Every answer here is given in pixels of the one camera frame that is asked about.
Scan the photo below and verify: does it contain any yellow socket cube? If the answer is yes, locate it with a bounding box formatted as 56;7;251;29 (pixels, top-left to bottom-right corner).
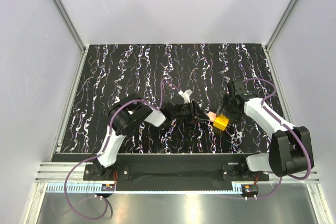
213;114;229;133

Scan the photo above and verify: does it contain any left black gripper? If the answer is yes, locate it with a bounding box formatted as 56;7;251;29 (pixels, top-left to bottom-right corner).
172;100;209;124

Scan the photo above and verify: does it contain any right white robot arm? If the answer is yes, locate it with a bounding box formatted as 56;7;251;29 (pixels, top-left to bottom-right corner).
213;80;314;180

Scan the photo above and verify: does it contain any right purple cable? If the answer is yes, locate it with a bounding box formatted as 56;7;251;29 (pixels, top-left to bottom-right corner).
241;78;314;198

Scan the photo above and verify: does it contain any left aluminium frame post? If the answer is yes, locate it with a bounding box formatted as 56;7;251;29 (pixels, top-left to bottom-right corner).
52;0;86;53

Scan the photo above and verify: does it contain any pink plug adapter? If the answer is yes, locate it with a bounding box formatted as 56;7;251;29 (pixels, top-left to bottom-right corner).
207;112;217;122

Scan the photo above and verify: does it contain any aluminium frame post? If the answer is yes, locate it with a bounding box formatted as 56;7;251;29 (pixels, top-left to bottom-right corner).
265;0;299;51
52;0;86;53

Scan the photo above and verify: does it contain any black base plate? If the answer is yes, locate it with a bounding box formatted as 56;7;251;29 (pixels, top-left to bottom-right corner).
83;154;269;192

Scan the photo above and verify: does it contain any slotted cable duct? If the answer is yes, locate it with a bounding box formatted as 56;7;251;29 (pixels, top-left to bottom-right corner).
46;183;116;194

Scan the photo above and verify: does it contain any right aluminium frame post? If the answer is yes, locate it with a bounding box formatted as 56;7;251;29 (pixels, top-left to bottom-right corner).
265;0;299;51

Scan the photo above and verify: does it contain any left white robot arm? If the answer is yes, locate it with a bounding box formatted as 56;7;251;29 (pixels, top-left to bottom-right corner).
93;90;209;180

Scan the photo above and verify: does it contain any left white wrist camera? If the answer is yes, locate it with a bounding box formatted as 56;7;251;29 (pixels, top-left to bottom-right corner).
178;90;193;104

